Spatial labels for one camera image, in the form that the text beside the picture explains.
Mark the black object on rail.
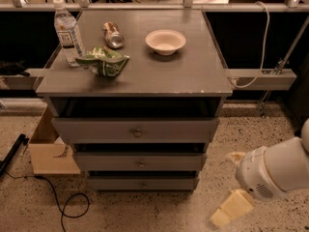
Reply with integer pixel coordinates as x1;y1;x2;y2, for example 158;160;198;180
0;61;30;76

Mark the clear plastic water bottle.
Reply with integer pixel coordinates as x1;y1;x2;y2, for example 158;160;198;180
53;0;85;67

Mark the grey drawer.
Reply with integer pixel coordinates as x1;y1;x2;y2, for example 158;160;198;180
52;118;218;144
74;153;207;171
87;177;199;191

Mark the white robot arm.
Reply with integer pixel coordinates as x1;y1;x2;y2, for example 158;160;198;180
209;119;309;229

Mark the cardboard box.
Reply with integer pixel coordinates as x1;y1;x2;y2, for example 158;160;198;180
28;108;80;175

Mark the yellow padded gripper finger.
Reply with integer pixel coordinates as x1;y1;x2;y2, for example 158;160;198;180
210;188;254;228
228;152;245;165

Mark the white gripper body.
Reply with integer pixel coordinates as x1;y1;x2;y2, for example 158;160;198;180
236;146;287;201

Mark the metal railing frame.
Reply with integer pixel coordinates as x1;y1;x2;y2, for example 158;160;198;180
0;0;309;92

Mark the white hanging cable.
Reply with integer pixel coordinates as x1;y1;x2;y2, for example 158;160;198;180
231;0;271;89

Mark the crushed metal can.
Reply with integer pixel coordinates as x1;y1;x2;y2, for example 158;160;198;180
102;21;125;49

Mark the grey middle drawer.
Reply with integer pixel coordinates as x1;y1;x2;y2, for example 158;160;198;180
74;153;207;171

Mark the black floor cable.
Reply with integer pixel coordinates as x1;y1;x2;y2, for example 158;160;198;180
4;171;91;232

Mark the black pole on floor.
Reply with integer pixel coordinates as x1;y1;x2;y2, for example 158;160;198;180
0;133;27;177

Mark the green chip bag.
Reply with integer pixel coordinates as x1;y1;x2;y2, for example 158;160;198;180
76;45;129;77

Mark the grey drawer cabinet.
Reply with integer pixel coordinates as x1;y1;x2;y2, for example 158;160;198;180
37;10;232;180

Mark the grey bottom drawer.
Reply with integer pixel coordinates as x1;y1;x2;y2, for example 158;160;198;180
87;177;199;191

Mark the grey top drawer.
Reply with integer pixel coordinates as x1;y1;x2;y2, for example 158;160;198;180
52;118;218;144

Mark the white paper bowl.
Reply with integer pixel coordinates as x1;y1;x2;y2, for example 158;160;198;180
145;30;186;56

